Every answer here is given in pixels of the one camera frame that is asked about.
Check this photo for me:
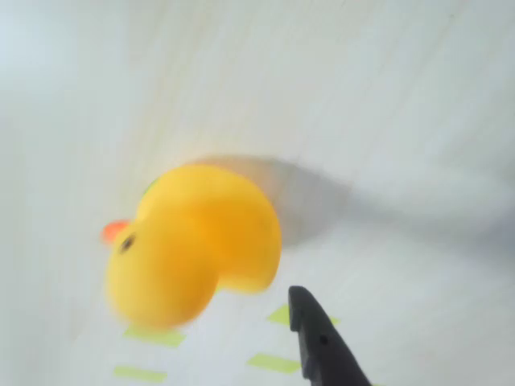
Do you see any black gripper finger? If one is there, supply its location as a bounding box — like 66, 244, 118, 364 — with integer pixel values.
288, 285, 374, 386

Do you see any yellow rubber duck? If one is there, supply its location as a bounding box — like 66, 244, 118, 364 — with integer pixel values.
100, 164, 282, 329

